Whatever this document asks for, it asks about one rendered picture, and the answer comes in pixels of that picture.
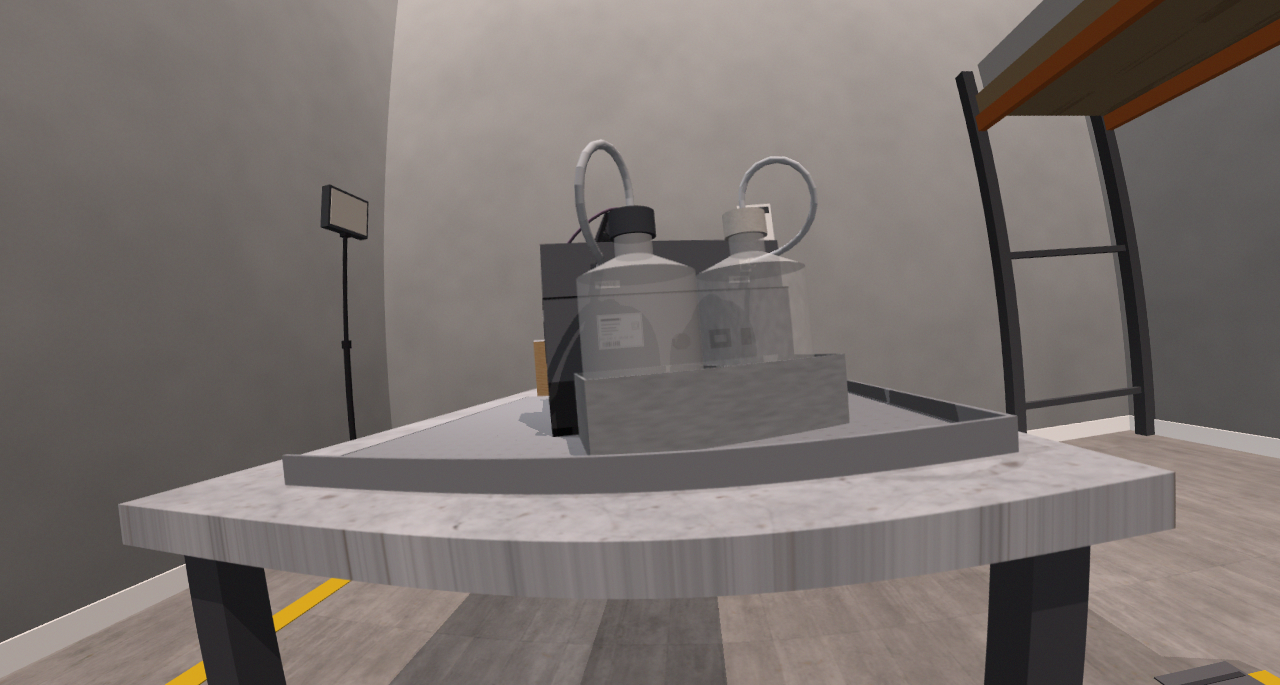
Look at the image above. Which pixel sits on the grey curved hose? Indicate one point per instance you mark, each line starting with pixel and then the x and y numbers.
pixel 812 189
pixel 579 190

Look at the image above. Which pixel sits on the clear plastic bottle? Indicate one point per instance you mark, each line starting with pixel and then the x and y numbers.
pixel 754 306

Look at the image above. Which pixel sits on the translucent plastic bottle with black cap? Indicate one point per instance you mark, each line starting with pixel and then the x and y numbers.
pixel 638 313

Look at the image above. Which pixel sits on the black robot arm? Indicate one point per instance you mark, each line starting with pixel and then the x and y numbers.
pixel 601 236

